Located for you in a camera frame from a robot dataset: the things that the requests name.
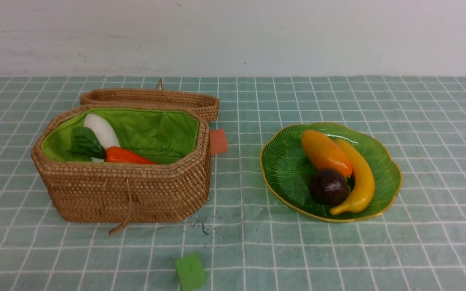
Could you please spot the checkered green tablecloth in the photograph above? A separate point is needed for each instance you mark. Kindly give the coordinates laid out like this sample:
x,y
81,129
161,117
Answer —
x,y
246,239

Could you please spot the orange toy mango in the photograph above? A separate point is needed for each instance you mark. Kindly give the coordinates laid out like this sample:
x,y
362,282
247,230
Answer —
x,y
323,152

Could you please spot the orange foam block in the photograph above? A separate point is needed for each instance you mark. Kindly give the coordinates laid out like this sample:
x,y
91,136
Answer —
x,y
218,142

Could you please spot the green glass leaf plate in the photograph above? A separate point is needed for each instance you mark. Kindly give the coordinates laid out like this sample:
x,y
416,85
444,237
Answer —
x,y
287,171

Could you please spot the white toy radish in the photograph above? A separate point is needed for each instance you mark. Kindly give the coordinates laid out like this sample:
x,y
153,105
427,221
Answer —
x,y
103,131

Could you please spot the orange toy carrot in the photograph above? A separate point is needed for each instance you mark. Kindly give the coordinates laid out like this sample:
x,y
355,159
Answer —
x,y
123,155

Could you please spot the green foam cube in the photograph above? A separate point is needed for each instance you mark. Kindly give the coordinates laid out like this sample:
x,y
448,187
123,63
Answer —
x,y
190,272

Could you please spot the woven wicker basket green lining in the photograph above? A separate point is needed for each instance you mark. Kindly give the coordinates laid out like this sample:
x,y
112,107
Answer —
x,y
84,188

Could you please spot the woven wicker basket lid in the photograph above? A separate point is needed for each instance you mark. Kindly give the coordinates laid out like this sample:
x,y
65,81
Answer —
x,y
205,106

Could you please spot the purple toy mangosteen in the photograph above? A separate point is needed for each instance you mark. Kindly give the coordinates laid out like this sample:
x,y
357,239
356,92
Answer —
x,y
328,187

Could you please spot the yellow toy banana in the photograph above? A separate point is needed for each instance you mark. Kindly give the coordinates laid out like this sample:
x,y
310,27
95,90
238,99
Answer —
x,y
364,184

